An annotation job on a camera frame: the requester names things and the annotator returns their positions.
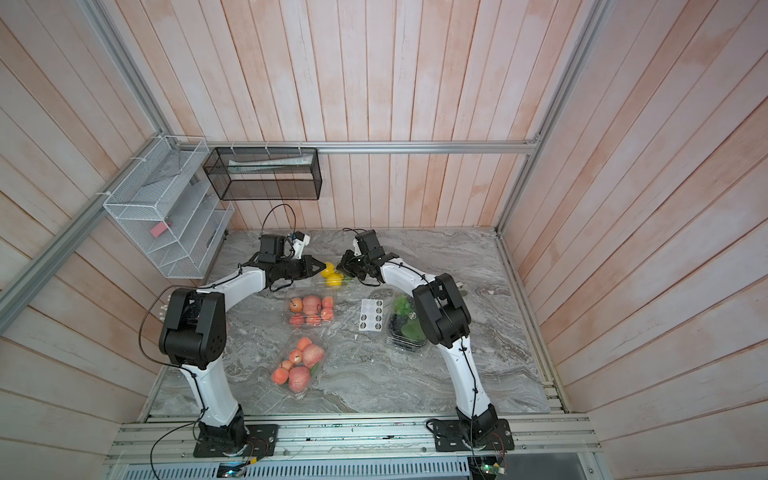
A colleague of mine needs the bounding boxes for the clear box of apples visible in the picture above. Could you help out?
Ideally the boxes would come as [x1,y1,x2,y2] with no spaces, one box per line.
[269,332,327,399]

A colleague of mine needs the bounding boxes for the black mesh wall basket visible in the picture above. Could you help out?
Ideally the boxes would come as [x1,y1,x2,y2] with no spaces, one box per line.
[203,146,323,201]

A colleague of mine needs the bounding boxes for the pink eraser on shelf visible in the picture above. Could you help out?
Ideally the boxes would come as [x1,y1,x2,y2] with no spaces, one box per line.
[149,220,172,239]

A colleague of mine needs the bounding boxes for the white mesh wall shelf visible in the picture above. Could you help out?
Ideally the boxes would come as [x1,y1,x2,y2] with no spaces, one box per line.
[104,135,234,280]

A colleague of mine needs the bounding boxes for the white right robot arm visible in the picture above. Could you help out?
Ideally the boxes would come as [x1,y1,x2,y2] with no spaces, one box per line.
[338,230,514,453]

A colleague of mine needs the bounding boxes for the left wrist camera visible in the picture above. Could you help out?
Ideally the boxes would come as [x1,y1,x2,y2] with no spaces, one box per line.
[289,231,311,259]

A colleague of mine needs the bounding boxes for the clear box of lemons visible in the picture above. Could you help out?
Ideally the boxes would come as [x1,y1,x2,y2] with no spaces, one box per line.
[312,261,358,291]

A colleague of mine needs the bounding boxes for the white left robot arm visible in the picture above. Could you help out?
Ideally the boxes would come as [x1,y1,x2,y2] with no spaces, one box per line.
[158,232,325,457]

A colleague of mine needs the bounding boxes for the clear box of tomatoes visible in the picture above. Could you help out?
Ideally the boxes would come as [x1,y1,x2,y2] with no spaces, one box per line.
[284,292,342,329]

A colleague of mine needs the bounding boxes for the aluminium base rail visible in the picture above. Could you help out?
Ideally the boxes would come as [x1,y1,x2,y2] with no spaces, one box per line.
[104,414,612,479]

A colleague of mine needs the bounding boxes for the yellow lemon upper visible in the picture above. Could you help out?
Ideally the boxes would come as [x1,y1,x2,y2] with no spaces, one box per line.
[321,262,336,278]

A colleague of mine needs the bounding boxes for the yellow lemon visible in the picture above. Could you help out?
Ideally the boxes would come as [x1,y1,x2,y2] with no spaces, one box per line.
[321,262,336,278]
[326,272,345,289]

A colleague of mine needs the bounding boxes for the yellow lemon lower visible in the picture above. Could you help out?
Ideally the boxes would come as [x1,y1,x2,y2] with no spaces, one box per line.
[326,272,345,289]

